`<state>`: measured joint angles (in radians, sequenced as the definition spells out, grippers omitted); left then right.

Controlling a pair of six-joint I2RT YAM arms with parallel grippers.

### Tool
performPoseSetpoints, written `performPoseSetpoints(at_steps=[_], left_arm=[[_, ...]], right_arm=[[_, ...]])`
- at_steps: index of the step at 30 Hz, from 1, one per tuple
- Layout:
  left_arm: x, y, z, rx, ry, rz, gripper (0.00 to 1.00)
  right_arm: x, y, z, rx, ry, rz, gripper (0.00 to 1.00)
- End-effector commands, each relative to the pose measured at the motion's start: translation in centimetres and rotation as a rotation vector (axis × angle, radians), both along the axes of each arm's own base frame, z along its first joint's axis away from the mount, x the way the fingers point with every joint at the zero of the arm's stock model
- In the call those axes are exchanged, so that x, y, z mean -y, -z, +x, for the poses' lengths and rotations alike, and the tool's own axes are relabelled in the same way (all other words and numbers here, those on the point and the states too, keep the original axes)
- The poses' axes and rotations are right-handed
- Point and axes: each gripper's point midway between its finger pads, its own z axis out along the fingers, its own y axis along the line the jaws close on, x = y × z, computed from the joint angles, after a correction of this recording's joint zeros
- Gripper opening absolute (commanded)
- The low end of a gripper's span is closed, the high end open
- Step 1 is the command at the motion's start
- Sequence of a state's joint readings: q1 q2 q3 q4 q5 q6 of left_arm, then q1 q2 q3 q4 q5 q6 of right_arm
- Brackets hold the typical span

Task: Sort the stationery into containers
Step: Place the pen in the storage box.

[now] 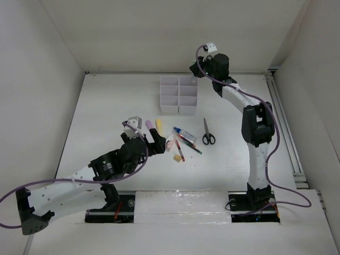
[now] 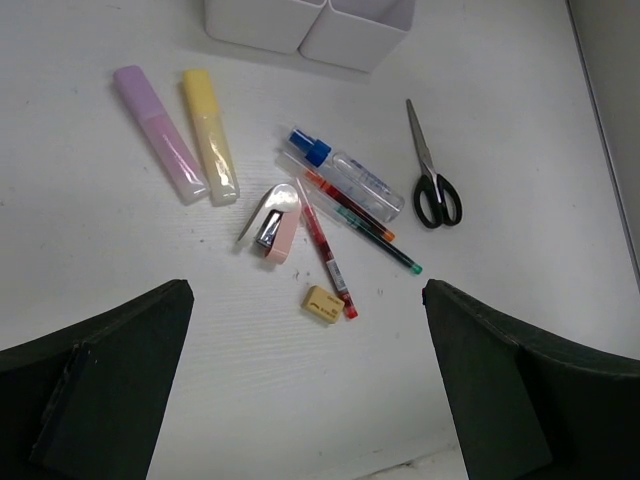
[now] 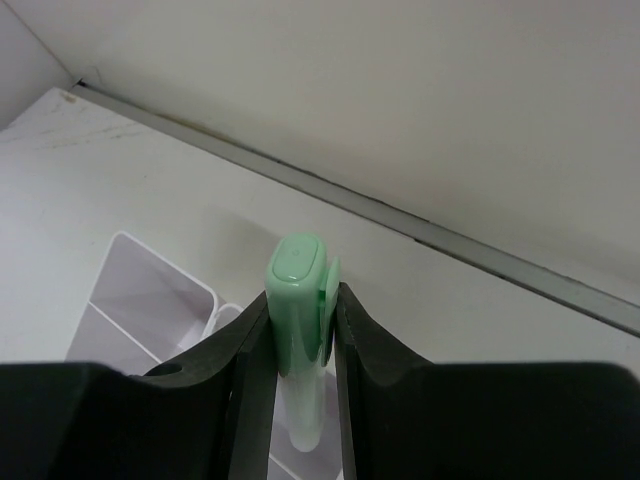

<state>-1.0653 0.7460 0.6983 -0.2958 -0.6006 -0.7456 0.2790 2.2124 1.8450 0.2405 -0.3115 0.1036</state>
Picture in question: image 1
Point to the yellow highlighter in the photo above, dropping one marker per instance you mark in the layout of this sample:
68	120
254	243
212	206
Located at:
159	127

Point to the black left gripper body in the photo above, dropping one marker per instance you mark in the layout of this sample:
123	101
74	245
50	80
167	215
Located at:
136	165

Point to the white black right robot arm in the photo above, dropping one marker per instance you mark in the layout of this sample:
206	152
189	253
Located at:
257	128

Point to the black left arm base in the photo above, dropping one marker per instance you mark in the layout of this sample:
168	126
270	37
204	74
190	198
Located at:
118	208

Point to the white right organizer box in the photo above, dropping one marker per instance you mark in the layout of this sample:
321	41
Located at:
188	95

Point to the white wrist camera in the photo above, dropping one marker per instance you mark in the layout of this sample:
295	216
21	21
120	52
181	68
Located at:
136	123
210	48

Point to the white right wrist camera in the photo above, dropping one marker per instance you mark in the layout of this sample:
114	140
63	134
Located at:
210	48

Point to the white organizer box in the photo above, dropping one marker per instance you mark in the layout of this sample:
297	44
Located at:
188	95
169	94

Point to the green pen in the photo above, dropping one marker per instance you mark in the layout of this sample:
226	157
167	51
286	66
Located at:
192	147

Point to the aluminium side rail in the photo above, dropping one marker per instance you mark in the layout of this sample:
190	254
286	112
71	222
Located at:
285	132

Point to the blue cap glue bottle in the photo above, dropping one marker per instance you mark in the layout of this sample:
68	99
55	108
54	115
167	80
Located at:
185	134

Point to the black handled scissors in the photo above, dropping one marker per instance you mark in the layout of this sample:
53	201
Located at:
208	138

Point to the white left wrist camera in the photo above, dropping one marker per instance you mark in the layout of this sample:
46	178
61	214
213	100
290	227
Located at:
136	123

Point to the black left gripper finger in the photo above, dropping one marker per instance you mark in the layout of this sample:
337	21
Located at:
155	155
158	145

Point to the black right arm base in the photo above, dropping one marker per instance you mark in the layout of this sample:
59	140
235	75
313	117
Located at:
253	206

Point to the purple highlighter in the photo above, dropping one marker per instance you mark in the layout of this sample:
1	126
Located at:
149	124

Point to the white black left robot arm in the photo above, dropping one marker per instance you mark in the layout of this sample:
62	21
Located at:
64	196

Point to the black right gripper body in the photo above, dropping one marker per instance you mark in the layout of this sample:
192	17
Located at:
206	64

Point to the yellow staple box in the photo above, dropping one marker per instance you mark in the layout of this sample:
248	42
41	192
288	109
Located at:
177	158

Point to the white left organizer box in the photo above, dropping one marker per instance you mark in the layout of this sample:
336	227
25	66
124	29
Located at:
169	94

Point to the pink red pen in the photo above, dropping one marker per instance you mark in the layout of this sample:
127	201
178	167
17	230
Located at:
179	149

